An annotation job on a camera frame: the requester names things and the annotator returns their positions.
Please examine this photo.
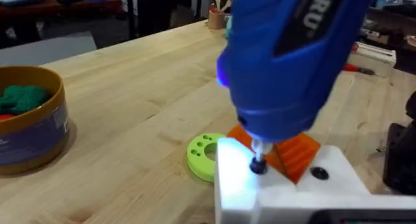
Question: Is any left gripper white and orange left finger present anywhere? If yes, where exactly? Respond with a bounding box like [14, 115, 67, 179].
[214, 125, 296, 224]

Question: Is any left gripper white and orange right finger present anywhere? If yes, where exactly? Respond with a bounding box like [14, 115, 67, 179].
[275, 132, 372, 195]

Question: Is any black screw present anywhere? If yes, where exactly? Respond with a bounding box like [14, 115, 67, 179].
[249, 157, 269, 176]

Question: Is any blue electric screwdriver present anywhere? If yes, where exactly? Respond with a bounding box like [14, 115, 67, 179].
[216, 0, 374, 165]

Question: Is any green disc with holes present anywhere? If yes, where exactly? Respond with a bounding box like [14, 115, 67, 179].
[186, 132, 227, 183]

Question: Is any white box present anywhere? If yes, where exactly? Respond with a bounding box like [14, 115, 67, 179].
[348, 41, 398, 69]

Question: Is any wooden cup with utensils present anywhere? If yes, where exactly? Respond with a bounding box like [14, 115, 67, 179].
[207, 0, 235, 31]

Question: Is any yellow tub with toys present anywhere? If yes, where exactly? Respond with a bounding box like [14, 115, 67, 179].
[0, 66, 71, 175]

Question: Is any grey flat panel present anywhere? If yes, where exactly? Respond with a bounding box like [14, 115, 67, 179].
[0, 31, 98, 68]

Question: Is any dark red side table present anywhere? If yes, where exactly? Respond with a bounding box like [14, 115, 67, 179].
[0, 0, 124, 22]

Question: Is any red handled tool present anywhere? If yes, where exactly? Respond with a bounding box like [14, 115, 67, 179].
[343, 62, 376, 76]

